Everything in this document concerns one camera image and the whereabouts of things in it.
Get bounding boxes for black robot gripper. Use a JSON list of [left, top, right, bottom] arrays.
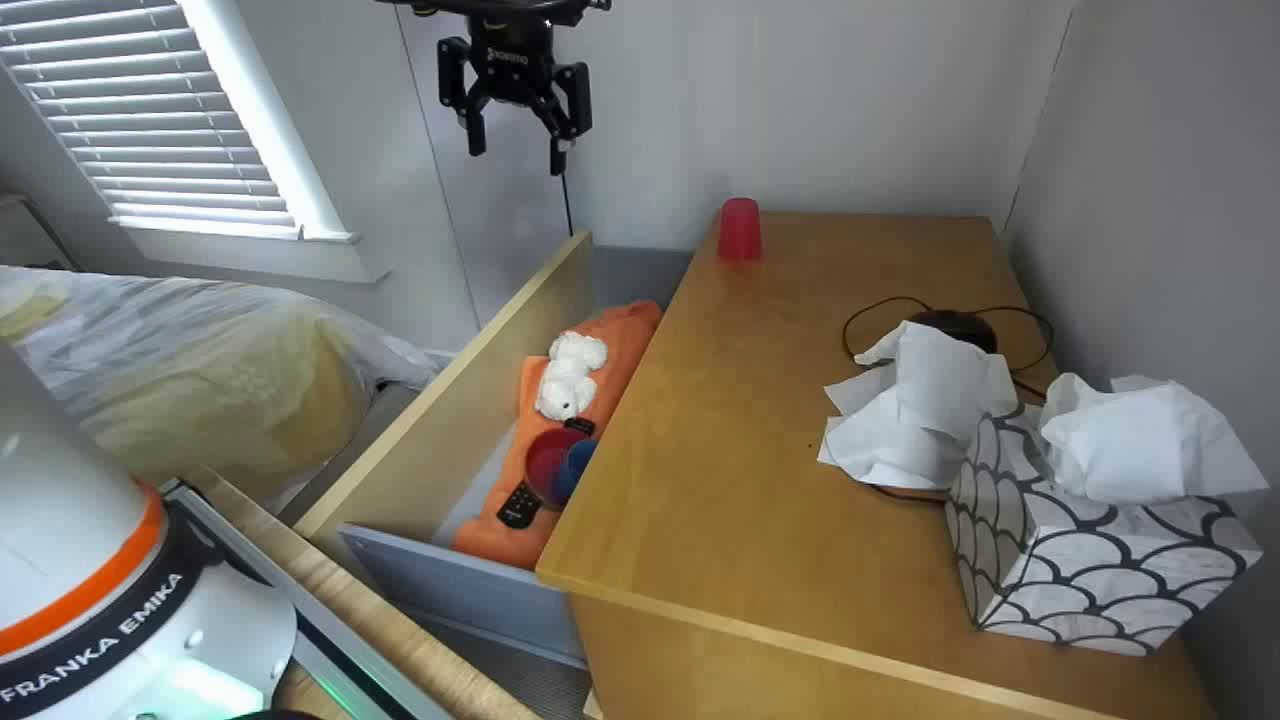
[[438, 0, 594, 175]]

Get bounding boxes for white tissue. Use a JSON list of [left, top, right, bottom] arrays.
[[1040, 370, 1267, 503], [815, 321, 1019, 493]]

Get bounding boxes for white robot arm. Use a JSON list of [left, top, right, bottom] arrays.
[[0, 360, 536, 720]]

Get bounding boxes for patterned tissue box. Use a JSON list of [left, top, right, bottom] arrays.
[[945, 416, 1265, 657]]

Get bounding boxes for white tissue in box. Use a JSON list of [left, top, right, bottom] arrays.
[[1040, 370, 1267, 503]]

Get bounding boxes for white leaning board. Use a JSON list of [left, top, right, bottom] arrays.
[[395, 9, 567, 325]]

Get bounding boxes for orange cloth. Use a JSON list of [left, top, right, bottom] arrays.
[[451, 300, 662, 568]]

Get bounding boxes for red plastic cup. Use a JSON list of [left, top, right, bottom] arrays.
[[715, 195, 764, 258]]

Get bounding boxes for white plush toy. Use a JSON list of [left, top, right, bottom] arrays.
[[536, 332, 607, 419]]

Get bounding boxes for red and blue cups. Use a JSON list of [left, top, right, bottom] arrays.
[[524, 428, 596, 508]]

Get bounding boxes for bed with white sheets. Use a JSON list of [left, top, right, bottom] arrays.
[[0, 262, 450, 501]]

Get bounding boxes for black remote control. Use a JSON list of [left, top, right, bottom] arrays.
[[498, 482, 542, 529]]

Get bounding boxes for white window blinds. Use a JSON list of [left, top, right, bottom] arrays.
[[0, 0, 349, 243]]

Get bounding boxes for open wooden drawer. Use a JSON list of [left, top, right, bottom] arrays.
[[293, 236, 688, 669]]

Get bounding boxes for wooden nightstand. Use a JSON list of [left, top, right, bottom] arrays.
[[536, 213, 1211, 720]]

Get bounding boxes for wooden bed frame rail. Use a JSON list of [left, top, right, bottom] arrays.
[[164, 477, 531, 720]]

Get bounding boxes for black device cable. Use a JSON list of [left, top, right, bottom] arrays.
[[835, 290, 1066, 405]]

